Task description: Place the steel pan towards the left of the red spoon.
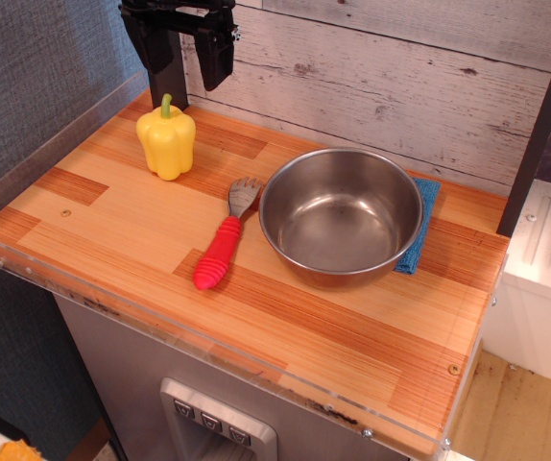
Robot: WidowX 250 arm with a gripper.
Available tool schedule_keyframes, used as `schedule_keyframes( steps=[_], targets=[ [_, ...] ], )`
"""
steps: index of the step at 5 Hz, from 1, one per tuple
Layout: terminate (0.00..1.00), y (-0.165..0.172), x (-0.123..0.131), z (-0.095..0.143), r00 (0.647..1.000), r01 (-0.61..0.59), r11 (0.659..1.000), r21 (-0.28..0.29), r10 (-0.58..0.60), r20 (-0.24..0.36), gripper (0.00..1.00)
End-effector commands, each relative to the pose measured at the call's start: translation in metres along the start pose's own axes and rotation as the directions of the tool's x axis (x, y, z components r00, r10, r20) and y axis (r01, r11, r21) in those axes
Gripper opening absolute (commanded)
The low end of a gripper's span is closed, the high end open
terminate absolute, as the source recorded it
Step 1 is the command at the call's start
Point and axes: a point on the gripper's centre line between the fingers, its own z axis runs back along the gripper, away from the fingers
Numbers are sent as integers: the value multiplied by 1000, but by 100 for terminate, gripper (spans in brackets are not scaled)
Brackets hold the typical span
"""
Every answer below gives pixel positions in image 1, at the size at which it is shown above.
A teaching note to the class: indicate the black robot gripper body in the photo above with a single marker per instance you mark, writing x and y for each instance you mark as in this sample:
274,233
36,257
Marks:
148,18

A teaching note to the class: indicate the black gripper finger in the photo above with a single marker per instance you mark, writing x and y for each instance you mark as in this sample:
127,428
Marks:
215,52
151,43

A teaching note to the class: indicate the silver metal bowl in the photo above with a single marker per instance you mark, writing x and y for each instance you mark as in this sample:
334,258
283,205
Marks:
340,217

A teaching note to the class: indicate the yellow plastic bell pepper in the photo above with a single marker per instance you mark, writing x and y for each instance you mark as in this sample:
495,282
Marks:
167,136

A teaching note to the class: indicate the clear acrylic left guard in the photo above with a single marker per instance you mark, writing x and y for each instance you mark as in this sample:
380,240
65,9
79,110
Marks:
30,169

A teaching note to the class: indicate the clear acrylic guard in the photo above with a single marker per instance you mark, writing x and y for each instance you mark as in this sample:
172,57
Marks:
306,345
30,169

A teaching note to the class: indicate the blue cloth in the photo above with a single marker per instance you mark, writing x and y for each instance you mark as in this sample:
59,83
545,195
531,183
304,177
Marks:
409,262

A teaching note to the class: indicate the clear acrylic front guard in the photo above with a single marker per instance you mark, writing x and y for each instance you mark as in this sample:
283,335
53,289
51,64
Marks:
306,345

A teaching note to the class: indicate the grey toy fridge cabinet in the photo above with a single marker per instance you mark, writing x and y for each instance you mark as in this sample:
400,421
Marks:
127,366

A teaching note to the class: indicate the silver dispenser button panel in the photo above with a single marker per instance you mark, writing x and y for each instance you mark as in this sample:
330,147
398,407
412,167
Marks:
203,428

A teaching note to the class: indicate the yellow object bottom left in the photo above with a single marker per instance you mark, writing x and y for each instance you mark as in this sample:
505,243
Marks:
19,451

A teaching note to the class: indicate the dark left frame post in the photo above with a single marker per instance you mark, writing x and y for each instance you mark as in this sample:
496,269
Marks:
172,79

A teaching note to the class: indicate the dark frame post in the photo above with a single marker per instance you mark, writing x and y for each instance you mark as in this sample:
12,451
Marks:
172,79
528,168

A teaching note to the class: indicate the red handled metal fork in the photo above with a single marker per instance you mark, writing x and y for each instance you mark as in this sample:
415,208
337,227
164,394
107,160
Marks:
213,265

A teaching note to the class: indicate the dark right frame post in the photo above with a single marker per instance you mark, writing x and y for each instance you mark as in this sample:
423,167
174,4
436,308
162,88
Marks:
528,168

